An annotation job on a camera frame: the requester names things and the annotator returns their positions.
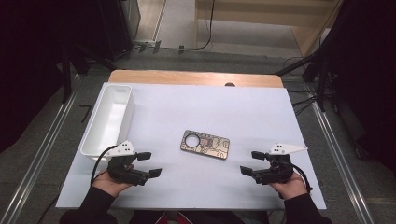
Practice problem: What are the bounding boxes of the black floor tape strip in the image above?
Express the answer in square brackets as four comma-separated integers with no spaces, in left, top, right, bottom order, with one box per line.
[78,104,94,124]

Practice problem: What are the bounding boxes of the white table cover sheet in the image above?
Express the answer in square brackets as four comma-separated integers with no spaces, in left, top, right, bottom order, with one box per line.
[55,82,327,211]

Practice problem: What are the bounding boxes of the patterned phone case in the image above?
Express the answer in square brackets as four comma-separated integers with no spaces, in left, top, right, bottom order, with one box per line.
[179,129,231,161]

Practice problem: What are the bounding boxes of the black curtain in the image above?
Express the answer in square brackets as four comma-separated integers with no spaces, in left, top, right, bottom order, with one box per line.
[323,0,396,175]
[0,0,104,153]

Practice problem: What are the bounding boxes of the black metal stand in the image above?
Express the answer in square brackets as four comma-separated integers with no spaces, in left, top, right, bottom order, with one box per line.
[60,43,76,105]

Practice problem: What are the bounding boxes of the black cabinet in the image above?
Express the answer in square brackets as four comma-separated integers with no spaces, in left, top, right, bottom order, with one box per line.
[92,0,135,62]

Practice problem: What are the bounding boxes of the person's left hand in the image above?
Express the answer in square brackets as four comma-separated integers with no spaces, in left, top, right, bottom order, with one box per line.
[92,169,134,199]

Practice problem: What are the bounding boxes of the black stand with legs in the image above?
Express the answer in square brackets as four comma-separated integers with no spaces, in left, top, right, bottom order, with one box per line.
[275,46,331,113]

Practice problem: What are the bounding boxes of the metal floor rail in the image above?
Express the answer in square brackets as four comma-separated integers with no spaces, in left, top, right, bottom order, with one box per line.
[311,101,376,224]
[0,88,80,224]

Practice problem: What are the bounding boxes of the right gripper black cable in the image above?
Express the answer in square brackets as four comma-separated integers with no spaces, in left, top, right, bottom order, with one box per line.
[290,162,314,200]

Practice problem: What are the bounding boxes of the black floor cables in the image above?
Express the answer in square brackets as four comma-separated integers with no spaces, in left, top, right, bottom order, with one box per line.
[282,55,321,117]

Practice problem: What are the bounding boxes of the light wooden shelf unit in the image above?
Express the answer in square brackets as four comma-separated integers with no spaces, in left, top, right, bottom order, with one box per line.
[194,0,344,58]

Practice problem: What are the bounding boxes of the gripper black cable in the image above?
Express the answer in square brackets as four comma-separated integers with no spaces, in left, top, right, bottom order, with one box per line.
[90,144,119,187]
[290,162,314,200]

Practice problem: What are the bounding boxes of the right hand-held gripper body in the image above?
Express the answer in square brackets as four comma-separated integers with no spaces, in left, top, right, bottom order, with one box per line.
[252,142,309,185]

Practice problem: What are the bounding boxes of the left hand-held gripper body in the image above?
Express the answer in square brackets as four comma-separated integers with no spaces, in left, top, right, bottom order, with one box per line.
[105,140,151,187]

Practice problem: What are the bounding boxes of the white plastic bin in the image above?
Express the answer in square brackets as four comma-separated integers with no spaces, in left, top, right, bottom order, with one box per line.
[79,84,136,162]

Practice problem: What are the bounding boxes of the person's right hand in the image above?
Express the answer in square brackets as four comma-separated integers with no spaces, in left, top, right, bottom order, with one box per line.
[269,171,309,201]

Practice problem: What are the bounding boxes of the grey cabinet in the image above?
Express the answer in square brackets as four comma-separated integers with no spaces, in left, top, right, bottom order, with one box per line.
[120,0,142,42]

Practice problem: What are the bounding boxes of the hanging black cable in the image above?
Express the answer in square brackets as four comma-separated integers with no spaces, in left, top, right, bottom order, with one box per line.
[196,0,217,50]

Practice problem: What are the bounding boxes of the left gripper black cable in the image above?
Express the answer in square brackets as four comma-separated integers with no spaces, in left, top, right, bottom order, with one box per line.
[90,144,119,187]

